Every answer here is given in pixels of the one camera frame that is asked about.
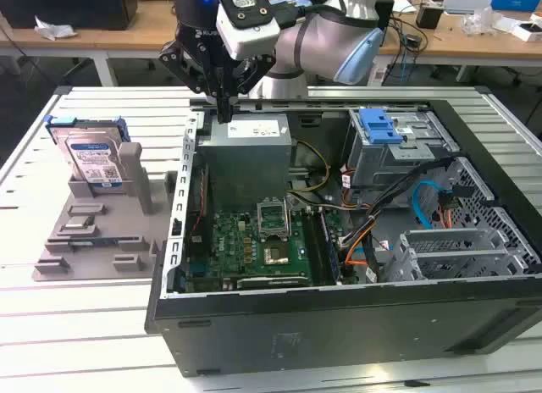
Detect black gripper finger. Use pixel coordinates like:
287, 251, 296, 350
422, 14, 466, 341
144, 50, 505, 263
224, 55, 276, 124
158, 39, 226, 124

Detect hard disk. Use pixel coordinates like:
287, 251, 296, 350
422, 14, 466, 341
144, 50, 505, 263
45, 115, 130, 195

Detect blue data wire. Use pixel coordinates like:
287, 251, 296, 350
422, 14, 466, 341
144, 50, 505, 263
412, 180, 438, 231

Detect orange power wire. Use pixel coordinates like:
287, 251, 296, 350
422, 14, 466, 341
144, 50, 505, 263
438, 185, 475, 230

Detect grey disk bay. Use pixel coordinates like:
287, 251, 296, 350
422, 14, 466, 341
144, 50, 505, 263
383, 227, 530, 284

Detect wooden desk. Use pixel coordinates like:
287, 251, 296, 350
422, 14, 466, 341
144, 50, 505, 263
0, 0, 542, 68

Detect grey power supply unit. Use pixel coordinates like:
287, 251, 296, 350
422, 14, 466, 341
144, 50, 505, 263
196, 115, 296, 199

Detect large black box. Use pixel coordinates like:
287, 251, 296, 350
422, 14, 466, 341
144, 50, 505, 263
0, 0, 139, 32

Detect crumpled white paper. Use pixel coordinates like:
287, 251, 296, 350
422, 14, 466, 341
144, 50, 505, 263
33, 14, 80, 42

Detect blue drive cage latch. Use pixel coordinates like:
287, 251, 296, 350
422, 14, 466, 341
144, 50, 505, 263
357, 108, 403, 147

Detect grey drive cage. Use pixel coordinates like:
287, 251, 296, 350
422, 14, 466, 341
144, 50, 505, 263
341, 107, 461, 191

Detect metal socket cover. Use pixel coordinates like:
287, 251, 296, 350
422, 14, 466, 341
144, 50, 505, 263
256, 199, 294, 241

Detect green motherboard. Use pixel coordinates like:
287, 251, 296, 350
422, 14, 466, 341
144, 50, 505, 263
184, 208, 344, 291

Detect grey parts rack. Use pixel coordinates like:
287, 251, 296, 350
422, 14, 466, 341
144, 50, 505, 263
31, 141, 179, 283

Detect small black container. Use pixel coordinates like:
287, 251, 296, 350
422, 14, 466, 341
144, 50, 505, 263
415, 5, 445, 30

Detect black RAM slot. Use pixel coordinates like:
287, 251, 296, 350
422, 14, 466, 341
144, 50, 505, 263
302, 210, 326, 285

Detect CPU socket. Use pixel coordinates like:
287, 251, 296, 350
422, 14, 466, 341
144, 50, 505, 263
262, 239, 294, 268

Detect silver CPU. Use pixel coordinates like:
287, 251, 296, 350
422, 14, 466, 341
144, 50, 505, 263
63, 216, 95, 230

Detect installed RAM stick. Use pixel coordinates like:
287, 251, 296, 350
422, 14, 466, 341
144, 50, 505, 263
320, 210, 343, 283

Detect black graphics card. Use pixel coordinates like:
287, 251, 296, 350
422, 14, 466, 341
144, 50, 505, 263
235, 273, 309, 290

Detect flat grey box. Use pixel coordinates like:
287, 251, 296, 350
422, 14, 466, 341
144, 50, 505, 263
442, 0, 495, 15

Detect clear plastic bag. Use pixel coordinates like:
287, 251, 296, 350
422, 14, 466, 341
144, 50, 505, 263
459, 7, 496, 36

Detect small white box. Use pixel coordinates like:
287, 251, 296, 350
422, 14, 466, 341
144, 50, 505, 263
510, 19, 542, 43

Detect black PC case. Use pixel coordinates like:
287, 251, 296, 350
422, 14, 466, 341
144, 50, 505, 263
143, 97, 542, 379

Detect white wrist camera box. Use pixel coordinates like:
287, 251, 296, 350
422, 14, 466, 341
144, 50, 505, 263
215, 5, 281, 60

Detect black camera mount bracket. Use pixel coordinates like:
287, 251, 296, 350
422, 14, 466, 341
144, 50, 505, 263
211, 0, 272, 30

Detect yellow wire bundle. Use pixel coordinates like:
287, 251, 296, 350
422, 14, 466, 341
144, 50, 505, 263
287, 141, 331, 195

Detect red thin wire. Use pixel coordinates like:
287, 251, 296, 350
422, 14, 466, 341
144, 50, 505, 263
188, 163, 211, 237

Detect black cable bundle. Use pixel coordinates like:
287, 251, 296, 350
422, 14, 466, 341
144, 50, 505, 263
338, 155, 461, 252

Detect orange data wire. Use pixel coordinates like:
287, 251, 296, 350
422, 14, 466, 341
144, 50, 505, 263
345, 230, 376, 268

